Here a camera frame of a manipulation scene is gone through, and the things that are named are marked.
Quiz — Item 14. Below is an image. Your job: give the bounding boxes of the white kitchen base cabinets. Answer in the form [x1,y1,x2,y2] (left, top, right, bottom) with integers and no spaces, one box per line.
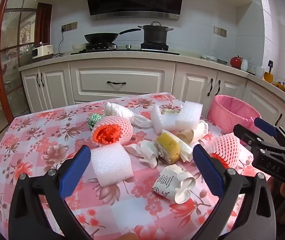
[20,59,285,150]

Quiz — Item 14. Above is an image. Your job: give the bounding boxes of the wall power socket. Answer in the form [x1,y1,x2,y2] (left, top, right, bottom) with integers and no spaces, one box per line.
[213,26,227,37]
[62,22,78,32]

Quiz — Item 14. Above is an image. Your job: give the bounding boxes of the curved white foam sheet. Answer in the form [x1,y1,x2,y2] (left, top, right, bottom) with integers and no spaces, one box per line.
[91,142,135,187]

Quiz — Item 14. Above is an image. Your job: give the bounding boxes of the white countertop cooker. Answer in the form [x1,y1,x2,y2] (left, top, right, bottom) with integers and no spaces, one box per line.
[32,42,54,60]

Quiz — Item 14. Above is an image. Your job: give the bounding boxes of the yellow sponge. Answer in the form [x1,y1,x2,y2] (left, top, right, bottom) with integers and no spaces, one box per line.
[156,133,181,164]

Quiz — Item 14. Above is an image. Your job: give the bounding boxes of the pink lined trash bin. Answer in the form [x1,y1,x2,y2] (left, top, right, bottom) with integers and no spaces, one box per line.
[207,94,261,146]

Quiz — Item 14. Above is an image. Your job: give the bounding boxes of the pink floral tablecloth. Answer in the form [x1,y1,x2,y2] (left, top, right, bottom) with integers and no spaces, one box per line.
[0,92,270,240]

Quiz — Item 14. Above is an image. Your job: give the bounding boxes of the pink foam fruit net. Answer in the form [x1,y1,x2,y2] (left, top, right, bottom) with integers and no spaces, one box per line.
[209,134,241,169]
[91,115,134,147]

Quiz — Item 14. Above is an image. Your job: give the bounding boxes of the white cabinet drawer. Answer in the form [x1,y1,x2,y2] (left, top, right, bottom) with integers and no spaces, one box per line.
[70,61,176,103]

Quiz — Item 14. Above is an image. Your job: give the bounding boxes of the crushed printed paper cup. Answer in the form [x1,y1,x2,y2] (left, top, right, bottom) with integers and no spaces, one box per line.
[152,164,196,204]

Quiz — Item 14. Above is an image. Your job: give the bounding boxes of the black gas stove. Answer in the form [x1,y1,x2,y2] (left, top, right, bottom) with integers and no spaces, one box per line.
[70,42,180,55]

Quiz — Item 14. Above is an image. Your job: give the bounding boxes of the black lidded cooking pot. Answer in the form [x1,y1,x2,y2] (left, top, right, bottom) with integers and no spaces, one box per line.
[138,21,174,45]

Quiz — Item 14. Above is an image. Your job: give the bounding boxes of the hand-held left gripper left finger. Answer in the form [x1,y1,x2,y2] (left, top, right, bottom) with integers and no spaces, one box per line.
[9,145,92,240]

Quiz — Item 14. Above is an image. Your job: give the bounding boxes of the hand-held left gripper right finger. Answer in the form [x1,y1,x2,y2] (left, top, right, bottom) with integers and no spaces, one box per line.
[192,144,276,240]

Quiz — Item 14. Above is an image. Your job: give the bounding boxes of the white mug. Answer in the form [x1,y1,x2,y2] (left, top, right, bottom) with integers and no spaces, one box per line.
[252,66,265,78]

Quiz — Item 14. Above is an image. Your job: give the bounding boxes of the crushed cup beige inside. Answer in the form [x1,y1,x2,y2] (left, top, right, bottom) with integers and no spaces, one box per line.
[176,120,209,145]

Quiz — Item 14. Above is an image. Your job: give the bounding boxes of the red enamel pot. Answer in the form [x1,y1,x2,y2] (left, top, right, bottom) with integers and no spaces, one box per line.
[230,55,243,68]

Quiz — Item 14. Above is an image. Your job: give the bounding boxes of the glass oil bottle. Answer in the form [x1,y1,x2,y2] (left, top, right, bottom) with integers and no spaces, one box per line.
[264,60,274,83]

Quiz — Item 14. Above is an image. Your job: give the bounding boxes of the wood framed glass door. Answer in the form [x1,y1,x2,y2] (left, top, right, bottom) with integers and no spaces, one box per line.
[0,0,53,120]

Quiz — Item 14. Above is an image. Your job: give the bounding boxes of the green white wavy cloth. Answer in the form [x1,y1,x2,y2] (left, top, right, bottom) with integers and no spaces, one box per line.
[88,113,104,130]

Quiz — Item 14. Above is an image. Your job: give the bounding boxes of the black wok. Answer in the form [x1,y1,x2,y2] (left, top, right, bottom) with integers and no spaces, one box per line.
[84,28,142,44]

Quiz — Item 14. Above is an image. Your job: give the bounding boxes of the pale yellow foam piece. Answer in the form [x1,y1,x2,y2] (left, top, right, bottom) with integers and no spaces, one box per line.
[159,108,182,116]

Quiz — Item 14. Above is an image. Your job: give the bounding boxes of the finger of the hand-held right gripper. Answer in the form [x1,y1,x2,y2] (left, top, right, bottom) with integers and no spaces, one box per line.
[233,124,285,155]
[254,117,285,145]

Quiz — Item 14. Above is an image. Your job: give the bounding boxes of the white plastic bag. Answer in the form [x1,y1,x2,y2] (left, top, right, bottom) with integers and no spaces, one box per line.
[104,102,153,129]

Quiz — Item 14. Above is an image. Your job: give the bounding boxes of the white foam block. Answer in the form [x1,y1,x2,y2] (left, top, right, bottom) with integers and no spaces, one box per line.
[175,101,203,132]
[150,104,181,133]

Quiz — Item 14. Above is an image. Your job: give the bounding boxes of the crumpled white tissue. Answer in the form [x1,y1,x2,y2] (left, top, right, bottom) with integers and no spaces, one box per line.
[125,140,159,169]

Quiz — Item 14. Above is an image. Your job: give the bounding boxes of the black power cable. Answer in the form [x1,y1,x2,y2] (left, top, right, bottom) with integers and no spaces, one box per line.
[54,30,65,56]

